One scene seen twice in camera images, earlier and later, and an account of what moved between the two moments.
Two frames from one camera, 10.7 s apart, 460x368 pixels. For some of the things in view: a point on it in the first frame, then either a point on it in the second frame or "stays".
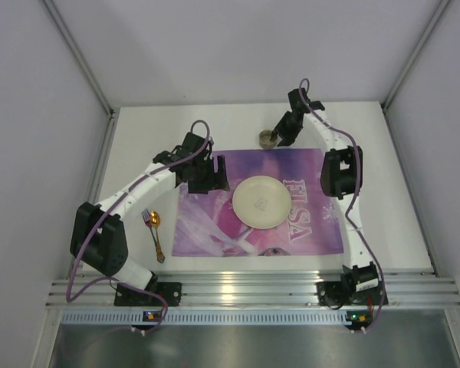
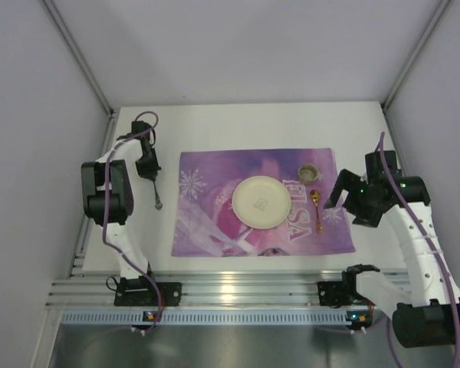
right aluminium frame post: (386, 103) stays
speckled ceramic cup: (264, 139) to (308, 174)
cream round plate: (261, 202) stays
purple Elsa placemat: (206, 225) stays
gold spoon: (155, 220) to (315, 196)
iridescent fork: (146, 216) to (158, 204)
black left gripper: (211, 180) to (149, 169)
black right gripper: (282, 130) to (353, 192)
